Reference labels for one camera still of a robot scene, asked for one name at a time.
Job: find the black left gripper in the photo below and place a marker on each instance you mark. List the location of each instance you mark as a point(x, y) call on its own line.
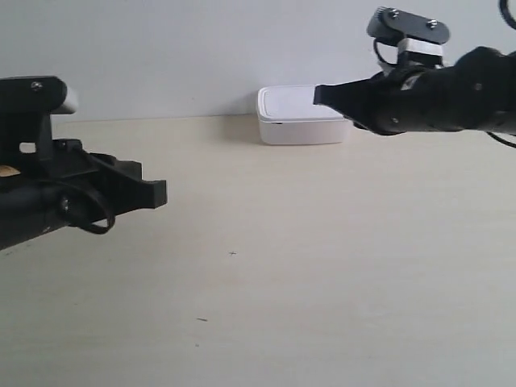
point(76, 188)

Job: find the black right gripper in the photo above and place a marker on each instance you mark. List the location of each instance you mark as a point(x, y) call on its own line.
point(477, 93)

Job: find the white lidded plastic container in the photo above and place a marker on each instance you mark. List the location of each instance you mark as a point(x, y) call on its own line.
point(287, 115)

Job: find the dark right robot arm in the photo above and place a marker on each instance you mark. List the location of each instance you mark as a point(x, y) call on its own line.
point(477, 93)

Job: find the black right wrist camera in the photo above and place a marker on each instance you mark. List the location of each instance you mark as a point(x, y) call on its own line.
point(418, 39)

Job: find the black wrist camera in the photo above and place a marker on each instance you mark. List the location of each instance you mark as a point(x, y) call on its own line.
point(27, 104)
point(418, 39)

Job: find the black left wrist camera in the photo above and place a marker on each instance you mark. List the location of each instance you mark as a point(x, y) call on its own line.
point(27, 104)

